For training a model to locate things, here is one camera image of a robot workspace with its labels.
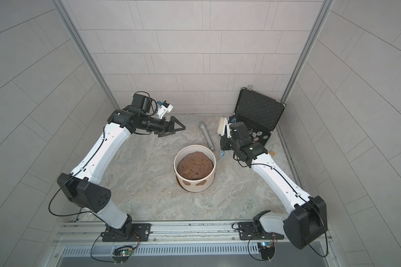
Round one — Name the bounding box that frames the right circuit board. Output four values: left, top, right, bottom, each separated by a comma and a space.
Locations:
257, 242, 276, 261

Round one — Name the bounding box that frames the black poker chip case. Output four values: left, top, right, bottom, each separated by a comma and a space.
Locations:
229, 87, 286, 145

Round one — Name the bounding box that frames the aluminium frame rail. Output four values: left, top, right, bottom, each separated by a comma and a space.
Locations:
45, 220, 339, 267

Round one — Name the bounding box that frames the left circuit board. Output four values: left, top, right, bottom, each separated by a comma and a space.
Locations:
113, 245, 134, 257

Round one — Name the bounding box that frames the silver microphone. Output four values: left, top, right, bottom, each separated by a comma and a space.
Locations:
199, 122, 215, 151

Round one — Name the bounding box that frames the white scrub brush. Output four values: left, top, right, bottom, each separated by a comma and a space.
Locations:
217, 117, 231, 139

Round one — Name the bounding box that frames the circuit board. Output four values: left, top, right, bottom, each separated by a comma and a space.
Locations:
113, 245, 134, 257
257, 242, 276, 261

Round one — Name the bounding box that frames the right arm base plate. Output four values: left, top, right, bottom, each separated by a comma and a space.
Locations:
232, 221, 285, 241

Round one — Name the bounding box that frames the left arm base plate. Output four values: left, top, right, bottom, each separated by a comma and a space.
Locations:
101, 223, 151, 242

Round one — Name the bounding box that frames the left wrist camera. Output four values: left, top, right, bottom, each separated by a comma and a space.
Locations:
156, 101, 173, 119

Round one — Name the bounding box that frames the white ceramic pot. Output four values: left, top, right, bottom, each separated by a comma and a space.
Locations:
173, 145, 216, 192

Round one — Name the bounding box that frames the brown dried mud filling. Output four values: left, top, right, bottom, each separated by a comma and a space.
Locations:
177, 151, 214, 180

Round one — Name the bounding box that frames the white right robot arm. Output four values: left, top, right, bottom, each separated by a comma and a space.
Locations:
217, 117, 328, 249

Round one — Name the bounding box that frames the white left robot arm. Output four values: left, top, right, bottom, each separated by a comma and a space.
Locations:
57, 91, 186, 231

